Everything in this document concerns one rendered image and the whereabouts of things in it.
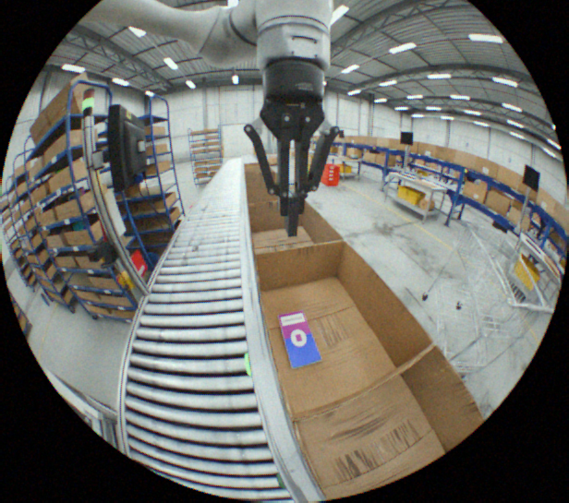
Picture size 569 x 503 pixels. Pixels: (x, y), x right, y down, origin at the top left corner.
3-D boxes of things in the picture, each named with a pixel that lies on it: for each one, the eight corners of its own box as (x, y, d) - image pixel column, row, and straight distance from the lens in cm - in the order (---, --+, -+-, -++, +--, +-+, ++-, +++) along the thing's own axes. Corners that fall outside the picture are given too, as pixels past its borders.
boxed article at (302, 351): (292, 369, 47) (292, 368, 45) (278, 317, 52) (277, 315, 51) (320, 361, 48) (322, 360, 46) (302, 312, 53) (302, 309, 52)
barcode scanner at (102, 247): (94, 274, 84) (83, 250, 81) (109, 259, 90) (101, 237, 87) (103, 275, 79) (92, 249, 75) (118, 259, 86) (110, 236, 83)
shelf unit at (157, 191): (194, 244, 262) (169, 100, 234) (187, 266, 225) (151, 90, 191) (140, 249, 308) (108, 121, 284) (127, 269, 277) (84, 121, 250)
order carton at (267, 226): (250, 233, 89) (247, 203, 81) (302, 226, 94) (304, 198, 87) (259, 292, 59) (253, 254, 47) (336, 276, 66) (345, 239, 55)
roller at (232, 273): (153, 284, 103) (158, 284, 107) (247, 277, 86) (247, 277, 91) (153, 275, 103) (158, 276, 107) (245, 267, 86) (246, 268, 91)
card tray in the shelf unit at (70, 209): (58, 221, 162) (54, 208, 161) (81, 204, 178) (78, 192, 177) (83, 213, 128) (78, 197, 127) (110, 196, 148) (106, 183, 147)
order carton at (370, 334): (259, 292, 59) (253, 253, 47) (335, 275, 66) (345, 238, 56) (287, 417, 46) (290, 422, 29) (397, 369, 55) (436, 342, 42)
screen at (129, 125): (149, 217, 120) (137, 123, 115) (174, 212, 118) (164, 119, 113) (136, 261, 78) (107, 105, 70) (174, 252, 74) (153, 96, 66)
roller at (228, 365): (135, 355, 88) (127, 350, 84) (258, 358, 67) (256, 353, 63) (133, 365, 87) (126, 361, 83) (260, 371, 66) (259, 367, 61)
